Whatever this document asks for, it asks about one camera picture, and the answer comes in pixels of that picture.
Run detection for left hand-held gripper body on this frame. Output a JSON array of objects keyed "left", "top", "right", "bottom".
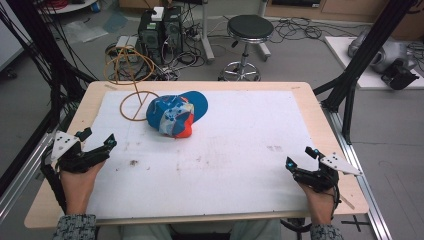
[{"left": 49, "top": 130, "right": 111, "bottom": 175}]

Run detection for black metal frame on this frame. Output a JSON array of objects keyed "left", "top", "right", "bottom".
[
  {"left": 0, "top": 0, "right": 98, "bottom": 141},
  {"left": 312, "top": 0, "right": 419, "bottom": 145}
]

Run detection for black floor cables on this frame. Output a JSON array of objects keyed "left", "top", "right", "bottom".
[{"left": 268, "top": 15, "right": 336, "bottom": 45}]

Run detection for person's left hand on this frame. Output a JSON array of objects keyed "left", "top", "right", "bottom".
[{"left": 59, "top": 160, "right": 106, "bottom": 216}]

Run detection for grey desk leg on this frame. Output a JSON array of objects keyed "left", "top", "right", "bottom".
[{"left": 199, "top": 0, "right": 216, "bottom": 65}]

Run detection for black round stool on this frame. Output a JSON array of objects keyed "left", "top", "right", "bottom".
[{"left": 217, "top": 14, "right": 275, "bottom": 82}]

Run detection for person's right hand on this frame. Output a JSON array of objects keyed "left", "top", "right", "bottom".
[{"left": 297, "top": 181, "right": 337, "bottom": 226}]

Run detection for person's legs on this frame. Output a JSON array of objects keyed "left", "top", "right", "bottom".
[{"left": 119, "top": 219, "right": 285, "bottom": 240}]

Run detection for aluminium rail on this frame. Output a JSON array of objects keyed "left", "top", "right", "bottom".
[
  {"left": 320, "top": 105, "right": 394, "bottom": 240},
  {"left": 0, "top": 131, "right": 58, "bottom": 223}
]

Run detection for clear plastic sheet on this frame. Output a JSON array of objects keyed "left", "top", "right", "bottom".
[{"left": 61, "top": 20, "right": 110, "bottom": 44}]

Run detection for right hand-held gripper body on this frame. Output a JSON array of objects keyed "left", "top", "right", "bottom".
[{"left": 294, "top": 152, "right": 364, "bottom": 194}]

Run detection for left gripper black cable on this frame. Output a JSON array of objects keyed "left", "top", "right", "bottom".
[{"left": 39, "top": 154, "right": 68, "bottom": 215}]

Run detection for white floor board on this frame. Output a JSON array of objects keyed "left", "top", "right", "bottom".
[{"left": 324, "top": 35, "right": 424, "bottom": 91}]

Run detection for white box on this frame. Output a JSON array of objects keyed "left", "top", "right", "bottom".
[{"left": 151, "top": 6, "right": 165, "bottom": 22}]

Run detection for black computer tower green label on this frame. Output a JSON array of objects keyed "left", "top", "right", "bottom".
[{"left": 137, "top": 9, "right": 165, "bottom": 65}]

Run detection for white table mat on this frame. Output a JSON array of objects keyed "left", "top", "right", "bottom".
[{"left": 85, "top": 90, "right": 320, "bottom": 220}]

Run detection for grey robot device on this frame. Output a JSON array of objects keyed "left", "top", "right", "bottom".
[{"left": 347, "top": 30, "right": 421, "bottom": 91}]

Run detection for blue and orange cap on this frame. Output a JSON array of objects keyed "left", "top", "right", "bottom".
[{"left": 145, "top": 90, "right": 209, "bottom": 140}]

